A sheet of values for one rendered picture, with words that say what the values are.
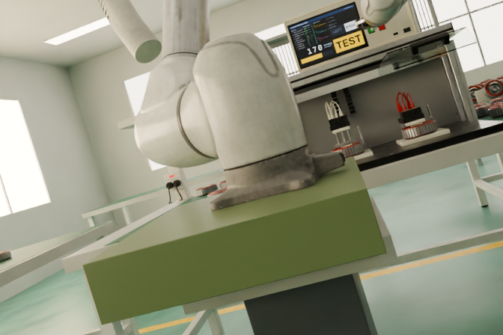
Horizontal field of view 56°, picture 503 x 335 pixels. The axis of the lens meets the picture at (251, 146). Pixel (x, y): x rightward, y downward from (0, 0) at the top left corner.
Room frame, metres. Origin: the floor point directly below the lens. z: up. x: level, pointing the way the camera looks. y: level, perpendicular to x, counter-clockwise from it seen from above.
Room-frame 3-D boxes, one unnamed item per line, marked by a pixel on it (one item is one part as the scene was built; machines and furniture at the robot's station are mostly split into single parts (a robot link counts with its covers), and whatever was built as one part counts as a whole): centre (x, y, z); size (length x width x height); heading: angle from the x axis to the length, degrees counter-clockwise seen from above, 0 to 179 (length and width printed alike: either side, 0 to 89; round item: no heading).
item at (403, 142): (1.55, -0.54, 0.78); 0.15 x 0.15 x 0.01; 79
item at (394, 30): (1.89, -0.50, 1.22); 0.44 x 0.39 x 0.20; 79
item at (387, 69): (1.67, -0.44, 1.03); 0.62 x 0.01 x 0.03; 79
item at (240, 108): (0.83, -0.01, 1.00); 0.18 x 0.16 x 0.22; 44
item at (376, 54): (1.89, -0.49, 1.09); 0.68 x 0.44 x 0.05; 79
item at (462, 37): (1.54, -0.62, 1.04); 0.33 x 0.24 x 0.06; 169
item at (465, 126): (1.59, -0.43, 0.76); 0.64 x 0.47 x 0.02; 79
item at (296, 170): (0.82, -0.04, 0.86); 0.22 x 0.18 x 0.06; 69
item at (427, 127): (1.55, -0.54, 0.80); 0.11 x 0.11 x 0.04
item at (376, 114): (1.82, -0.48, 0.92); 0.66 x 0.01 x 0.30; 79
